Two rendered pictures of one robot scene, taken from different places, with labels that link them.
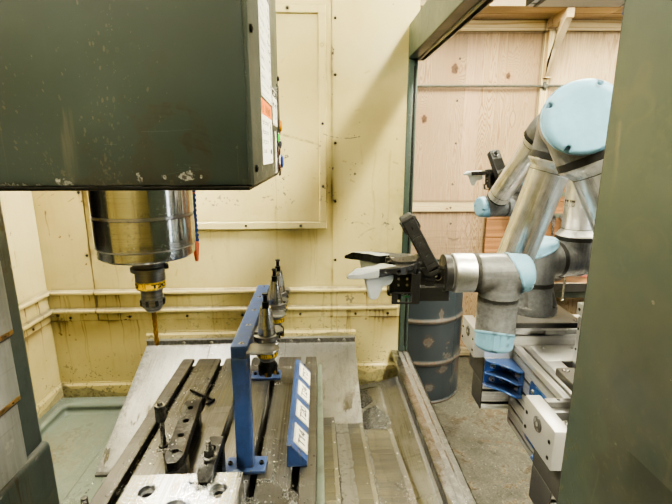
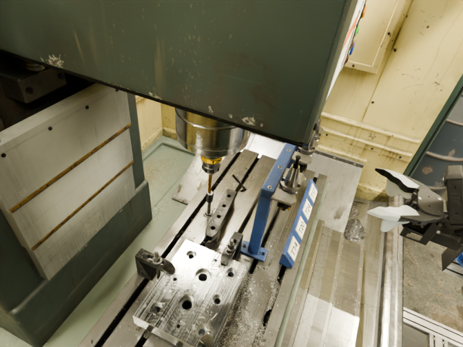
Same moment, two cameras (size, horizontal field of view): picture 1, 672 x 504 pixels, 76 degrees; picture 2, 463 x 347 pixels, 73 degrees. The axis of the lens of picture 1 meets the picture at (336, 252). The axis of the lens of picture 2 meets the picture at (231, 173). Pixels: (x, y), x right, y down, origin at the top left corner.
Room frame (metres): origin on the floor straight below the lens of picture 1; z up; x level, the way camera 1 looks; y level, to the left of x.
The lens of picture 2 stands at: (0.22, 0.07, 1.87)
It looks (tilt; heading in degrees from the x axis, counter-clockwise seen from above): 40 degrees down; 21
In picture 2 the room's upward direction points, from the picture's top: 7 degrees clockwise
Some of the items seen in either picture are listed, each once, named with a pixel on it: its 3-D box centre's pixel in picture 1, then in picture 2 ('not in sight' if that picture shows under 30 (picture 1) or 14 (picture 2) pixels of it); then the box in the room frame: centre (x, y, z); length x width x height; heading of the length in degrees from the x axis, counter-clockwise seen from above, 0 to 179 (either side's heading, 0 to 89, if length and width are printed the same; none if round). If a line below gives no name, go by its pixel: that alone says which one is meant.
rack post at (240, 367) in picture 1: (243, 413); (259, 225); (0.92, 0.22, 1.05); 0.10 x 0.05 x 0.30; 92
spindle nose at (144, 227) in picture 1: (144, 220); (214, 111); (0.73, 0.32, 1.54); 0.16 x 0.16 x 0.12
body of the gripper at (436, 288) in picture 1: (417, 276); (437, 220); (0.79, -0.16, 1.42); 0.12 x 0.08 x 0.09; 90
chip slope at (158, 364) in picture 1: (238, 411); (261, 193); (1.38, 0.35, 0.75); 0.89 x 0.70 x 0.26; 92
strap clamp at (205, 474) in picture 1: (211, 468); (230, 252); (0.82, 0.27, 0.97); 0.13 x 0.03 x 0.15; 2
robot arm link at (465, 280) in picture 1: (459, 272); not in sight; (0.80, -0.24, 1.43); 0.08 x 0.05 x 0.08; 0
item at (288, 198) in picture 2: (264, 349); (284, 197); (0.92, 0.17, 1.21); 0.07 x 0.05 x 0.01; 92
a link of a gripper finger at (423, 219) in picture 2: (394, 268); (416, 213); (0.76, -0.11, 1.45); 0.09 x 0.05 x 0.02; 126
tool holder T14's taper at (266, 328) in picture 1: (266, 320); (293, 174); (0.97, 0.17, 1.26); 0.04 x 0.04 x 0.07
